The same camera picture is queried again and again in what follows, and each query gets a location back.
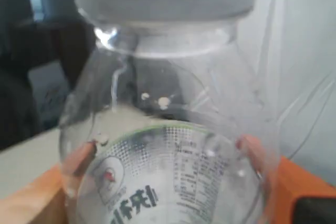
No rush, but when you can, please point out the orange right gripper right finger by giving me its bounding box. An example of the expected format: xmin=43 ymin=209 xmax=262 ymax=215
xmin=236 ymin=135 xmax=335 ymax=223

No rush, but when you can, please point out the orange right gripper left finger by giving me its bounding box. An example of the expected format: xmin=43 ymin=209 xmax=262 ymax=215
xmin=1 ymin=141 xmax=96 ymax=223

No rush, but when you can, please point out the clear lime drink bottle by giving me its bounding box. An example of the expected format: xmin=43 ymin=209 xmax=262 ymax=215
xmin=59 ymin=0 xmax=275 ymax=223

